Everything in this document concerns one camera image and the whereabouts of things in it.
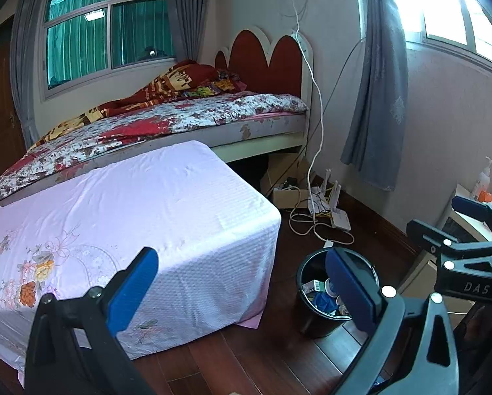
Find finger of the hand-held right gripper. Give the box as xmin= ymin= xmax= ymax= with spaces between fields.
xmin=407 ymin=219 xmax=492 ymax=270
xmin=452 ymin=196 xmax=492 ymax=241

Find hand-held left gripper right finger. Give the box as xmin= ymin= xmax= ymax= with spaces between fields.
xmin=325 ymin=248 xmax=464 ymax=395

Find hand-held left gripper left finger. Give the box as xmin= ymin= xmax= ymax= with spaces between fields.
xmin=24 ymin=247 xmax=160 ymax=395

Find blue plastic bag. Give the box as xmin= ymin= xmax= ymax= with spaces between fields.
xmin=312 ymin=292 xmax=339 ymax=311

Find black trash bin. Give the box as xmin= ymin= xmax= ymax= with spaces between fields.
xmin=297 ymin=247 xmax=380 ymax=338

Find white pump bottle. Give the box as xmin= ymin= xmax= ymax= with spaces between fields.
xmin=470 ymin=156 xmax=492 ymax=202

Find white flat box device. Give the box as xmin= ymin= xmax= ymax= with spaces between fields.
xmin=330 ymin=210 xmax=352 ymax=231

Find white router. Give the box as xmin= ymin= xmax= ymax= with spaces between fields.
xmin=309 ymin=168 xmax=341 ymax=215

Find cardboard box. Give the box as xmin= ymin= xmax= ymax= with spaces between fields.
xmin=261 ymin=154 xmax=312 ymax=210

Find grey curtain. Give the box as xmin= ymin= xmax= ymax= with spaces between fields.
xmin=340 ymin=0 xmax=409 ymax=192
xmin=9 ymin=0 xmax=51 ymax=149
xmin=164 ymin=0 xmax=205 ymax=66

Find bright window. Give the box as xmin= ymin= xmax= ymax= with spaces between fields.
xmin=394 ymin=0 xmax=492 ymax=75

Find floral bedsheet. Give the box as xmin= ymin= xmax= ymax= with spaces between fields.
xmin=0 ymin=92 xmax=308 ymax=206

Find red patterned blanket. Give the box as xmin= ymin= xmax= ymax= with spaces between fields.
xmin=30 ymin=60 xmax=246 ymax=146

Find green glass window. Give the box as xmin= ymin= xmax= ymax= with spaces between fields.
xmin=42 ymin=0 xmax=178 ymax=95

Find white cable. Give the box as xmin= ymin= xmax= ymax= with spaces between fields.
xmin=276 ymin=0 xmax=355 ymax=248

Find black cable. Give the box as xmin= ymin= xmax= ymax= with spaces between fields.
xmin=303 ymin=37 xmax=368 ymax=165

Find white bed frame red headboard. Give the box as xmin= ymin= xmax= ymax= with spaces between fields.
xmin=0 ymin=27 xmax=314 ymax=219

